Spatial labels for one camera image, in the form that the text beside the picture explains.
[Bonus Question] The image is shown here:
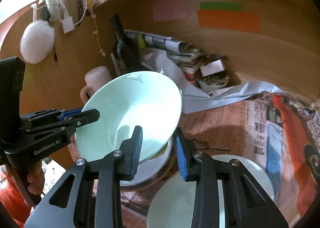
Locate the green sticky note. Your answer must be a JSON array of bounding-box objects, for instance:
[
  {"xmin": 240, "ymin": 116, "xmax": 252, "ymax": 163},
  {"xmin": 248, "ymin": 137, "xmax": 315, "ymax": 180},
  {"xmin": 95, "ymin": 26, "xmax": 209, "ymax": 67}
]
[{"xmin": 199, "ymin": 2, "xmax": 243, "ymax": 10}]

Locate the person's left hand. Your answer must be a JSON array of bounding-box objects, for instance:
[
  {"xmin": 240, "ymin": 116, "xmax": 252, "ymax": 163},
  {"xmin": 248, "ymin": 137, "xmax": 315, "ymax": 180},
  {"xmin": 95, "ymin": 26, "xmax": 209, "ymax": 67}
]
[{"xmin": 26, "ymin": 161, "xmax": 45, "ymax": 198}]

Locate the newspaper print tablecloth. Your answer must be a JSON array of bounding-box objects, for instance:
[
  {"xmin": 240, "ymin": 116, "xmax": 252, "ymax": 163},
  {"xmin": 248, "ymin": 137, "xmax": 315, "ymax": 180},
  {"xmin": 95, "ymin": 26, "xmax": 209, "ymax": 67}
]
[{"xmin": 67, "ymin": 93, "xmax": 320, "ymax": 228}]

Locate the pink box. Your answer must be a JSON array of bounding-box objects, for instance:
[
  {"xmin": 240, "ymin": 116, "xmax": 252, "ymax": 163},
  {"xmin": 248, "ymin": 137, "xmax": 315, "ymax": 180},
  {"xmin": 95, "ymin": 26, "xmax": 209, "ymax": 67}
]
[{"xmin": 200, "ymin": 59, "xmax": 225, "ymax": 77}]

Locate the small trinket dish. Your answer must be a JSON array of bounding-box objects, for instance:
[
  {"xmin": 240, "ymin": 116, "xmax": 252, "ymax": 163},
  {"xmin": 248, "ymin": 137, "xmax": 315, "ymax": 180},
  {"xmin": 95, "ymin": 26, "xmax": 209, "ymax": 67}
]
[{"xmin": 199, "ymin": 75, "xmax": 229, "ymax": 91}]

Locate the wooden shelf unit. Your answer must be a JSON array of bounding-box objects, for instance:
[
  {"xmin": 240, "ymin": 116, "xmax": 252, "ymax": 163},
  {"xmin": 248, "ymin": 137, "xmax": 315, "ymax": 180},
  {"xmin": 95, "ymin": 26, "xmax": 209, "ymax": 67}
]
[{"xmin": 0, "ymin": 0, "xmax": 320, "ymax": 163}]

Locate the dark wine bottle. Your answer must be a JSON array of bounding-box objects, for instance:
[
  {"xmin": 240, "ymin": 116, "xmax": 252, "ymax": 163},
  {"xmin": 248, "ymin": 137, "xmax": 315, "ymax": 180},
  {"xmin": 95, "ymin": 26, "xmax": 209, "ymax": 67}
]
[{"xmin": 109, "ymin": 14, "xmax": 142, "ymax": 76}]

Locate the white pompom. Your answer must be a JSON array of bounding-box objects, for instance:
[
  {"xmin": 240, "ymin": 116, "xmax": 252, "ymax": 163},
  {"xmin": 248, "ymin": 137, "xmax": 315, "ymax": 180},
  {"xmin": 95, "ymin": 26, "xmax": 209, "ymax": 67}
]
[{"xmin": 20, "ymin": 20, "xmax": 55, "ymax": 64}]

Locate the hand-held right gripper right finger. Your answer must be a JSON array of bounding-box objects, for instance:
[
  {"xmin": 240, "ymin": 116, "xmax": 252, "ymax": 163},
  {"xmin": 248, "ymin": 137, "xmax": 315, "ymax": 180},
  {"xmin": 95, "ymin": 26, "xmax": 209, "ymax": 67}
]
[{"xmin": 172, "ymin": 128, "xmax": 288, "ymax": 228}]

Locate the white tag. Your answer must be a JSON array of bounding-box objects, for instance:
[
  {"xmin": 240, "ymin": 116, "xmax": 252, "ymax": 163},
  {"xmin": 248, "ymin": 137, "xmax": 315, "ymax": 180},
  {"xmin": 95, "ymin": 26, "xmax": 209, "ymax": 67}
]
[{"xmin": 61, "ymin": 16, "xmax": 76, "ymax": 34}]

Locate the orange sticky note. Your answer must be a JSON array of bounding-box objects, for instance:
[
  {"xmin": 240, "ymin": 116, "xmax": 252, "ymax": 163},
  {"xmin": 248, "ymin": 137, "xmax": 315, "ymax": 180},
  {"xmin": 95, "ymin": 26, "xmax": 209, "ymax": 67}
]
[{"xmin": 197, "ymin": 10, "xmax": 260, "ymax": 34}]

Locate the white paper sheet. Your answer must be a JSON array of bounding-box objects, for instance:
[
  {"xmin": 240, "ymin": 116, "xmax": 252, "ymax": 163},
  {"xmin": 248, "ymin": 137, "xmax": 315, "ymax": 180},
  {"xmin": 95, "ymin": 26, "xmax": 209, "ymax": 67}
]
[{"xmin": 141, "ymin": 50, "xmax": 283, "ymax": 115}]

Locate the mint green plate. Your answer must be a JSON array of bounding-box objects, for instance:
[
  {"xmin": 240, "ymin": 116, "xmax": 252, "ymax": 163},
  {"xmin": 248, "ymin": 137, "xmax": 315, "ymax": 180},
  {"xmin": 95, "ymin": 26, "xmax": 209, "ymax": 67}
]
[{"xmin": 147, "ymin": 155, "xmax": 275, "ymax": 228}]

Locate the pink sticky note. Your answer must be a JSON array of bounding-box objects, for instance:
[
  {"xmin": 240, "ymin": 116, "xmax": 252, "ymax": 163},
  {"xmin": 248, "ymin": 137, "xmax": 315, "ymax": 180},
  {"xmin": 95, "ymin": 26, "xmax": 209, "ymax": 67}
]
[{"xmin": 153, "ymin": 0, "xmax": 188, "ymax": 21}]

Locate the pink mug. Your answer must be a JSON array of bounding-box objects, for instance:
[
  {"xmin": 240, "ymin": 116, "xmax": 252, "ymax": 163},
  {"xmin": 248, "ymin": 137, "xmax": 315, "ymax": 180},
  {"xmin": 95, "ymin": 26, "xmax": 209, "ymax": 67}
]
[{"xmin": 80, "ymin": 66, "xmax": 112, "ymax": 104}]

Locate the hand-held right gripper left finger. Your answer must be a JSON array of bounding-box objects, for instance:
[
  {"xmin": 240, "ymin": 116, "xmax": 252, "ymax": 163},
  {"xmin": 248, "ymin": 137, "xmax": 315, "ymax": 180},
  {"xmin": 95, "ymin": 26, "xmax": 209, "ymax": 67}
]
[{"xmin": 24, "ymin": 125, "xmax": 143, "ymax": 228}]

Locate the stack of magazines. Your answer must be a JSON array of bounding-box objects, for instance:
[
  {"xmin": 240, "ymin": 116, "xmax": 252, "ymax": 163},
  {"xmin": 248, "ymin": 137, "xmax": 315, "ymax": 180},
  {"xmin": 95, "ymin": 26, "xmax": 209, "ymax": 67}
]
[{"xmin": 170, "ymin": 48, "xmax": 208, "ymax": 86}]

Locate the brown braided headband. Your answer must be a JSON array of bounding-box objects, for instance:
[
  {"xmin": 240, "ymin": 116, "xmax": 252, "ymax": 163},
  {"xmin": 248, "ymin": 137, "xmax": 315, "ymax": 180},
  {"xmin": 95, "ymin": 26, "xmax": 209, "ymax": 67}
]
[{"xmin": 68, "ymin": 0, "xmax": 84, "ymax": 24}]

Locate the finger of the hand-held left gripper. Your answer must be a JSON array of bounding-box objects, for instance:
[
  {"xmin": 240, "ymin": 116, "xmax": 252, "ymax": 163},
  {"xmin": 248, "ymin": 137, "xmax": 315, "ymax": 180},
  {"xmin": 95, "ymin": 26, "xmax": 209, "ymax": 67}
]
[
  {"xmin": 26, "ymin": 108, "xmax": 101, "ymax": 134},
  {"xmin": 28, "ymin": 108, "xmax": 83, "ymax": 121}
]

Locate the green bowl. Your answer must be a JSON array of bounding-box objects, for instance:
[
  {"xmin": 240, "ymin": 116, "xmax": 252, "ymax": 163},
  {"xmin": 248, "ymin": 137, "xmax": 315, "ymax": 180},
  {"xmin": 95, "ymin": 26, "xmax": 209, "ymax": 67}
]
[{"xmin": 74, "ymin": 71, "xmax": 182, "ymax": 164}]

